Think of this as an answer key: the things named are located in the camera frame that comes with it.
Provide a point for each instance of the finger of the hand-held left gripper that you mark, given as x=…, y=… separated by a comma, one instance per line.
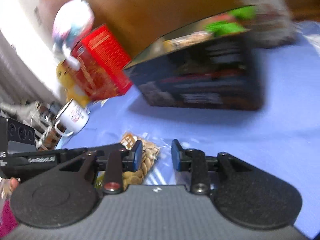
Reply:
x=110, y=147

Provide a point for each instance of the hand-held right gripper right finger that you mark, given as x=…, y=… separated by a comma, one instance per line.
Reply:
x=176, y=158

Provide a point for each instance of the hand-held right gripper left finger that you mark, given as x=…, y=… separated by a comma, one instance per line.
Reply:
x=138, y=155

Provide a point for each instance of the clear seed packet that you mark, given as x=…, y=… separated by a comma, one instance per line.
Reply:
x=148, y=158

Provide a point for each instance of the black cardboard box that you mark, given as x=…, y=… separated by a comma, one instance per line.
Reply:
x=207, y=80

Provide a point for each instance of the bright green snack packet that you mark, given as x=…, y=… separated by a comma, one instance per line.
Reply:
x=222, y=28

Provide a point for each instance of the person's left hand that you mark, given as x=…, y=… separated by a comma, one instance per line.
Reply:
x=14, y=183

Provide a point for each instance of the white enamel mug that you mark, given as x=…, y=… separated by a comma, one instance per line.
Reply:
x=73, y=116

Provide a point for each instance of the blue printed blanket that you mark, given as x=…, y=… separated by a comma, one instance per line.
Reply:
x=225, y=135

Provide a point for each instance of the magenta cloth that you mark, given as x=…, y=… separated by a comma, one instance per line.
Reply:
x=7, y=220

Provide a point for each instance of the yellow duck plush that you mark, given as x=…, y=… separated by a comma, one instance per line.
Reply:
x=66, y=76

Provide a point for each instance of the red gift box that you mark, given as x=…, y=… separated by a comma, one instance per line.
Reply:
x=100, y=62

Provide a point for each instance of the pastel plush toy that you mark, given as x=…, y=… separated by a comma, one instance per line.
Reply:
x=72, y=20

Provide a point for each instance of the wooden board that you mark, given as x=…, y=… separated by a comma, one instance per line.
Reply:
x=150, y=10

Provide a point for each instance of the clear nut jar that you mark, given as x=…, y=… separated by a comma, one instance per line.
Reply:
x=267, y=17

